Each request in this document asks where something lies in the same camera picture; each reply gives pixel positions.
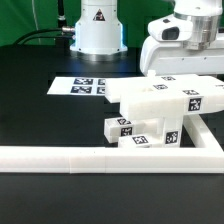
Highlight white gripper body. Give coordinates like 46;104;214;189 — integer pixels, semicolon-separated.
140;34;224;76

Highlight white chair seat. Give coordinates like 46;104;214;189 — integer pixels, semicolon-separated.
128;77;184;147

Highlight white chair back frame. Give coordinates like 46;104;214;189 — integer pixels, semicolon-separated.
105;74;224;121

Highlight small white marker block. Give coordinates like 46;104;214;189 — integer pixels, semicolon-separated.
104;117;141;143

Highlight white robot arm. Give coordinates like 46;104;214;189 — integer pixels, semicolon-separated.
70;0;224;75

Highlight white marker base sheet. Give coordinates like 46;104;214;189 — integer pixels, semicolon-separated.
47;77;105;96

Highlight white U-shaped obstacle frame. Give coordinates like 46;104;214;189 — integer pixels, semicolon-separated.
0;115;224;174

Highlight black cable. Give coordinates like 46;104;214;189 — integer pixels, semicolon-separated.
13;29;64;46

